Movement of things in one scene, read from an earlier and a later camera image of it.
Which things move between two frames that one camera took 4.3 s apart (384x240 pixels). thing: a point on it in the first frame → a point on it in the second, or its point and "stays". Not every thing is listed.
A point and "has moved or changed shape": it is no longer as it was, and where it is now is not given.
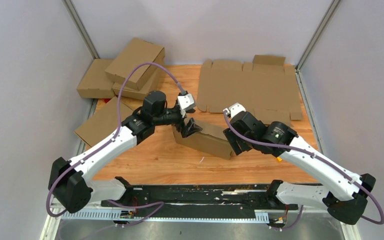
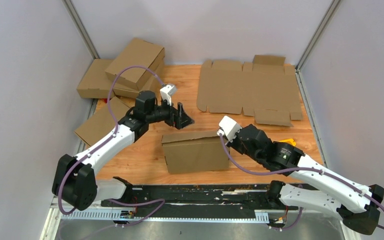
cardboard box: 137,52 stays
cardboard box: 103,123 stays
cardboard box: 96,83 stays
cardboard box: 211,139 has moved or changed shape
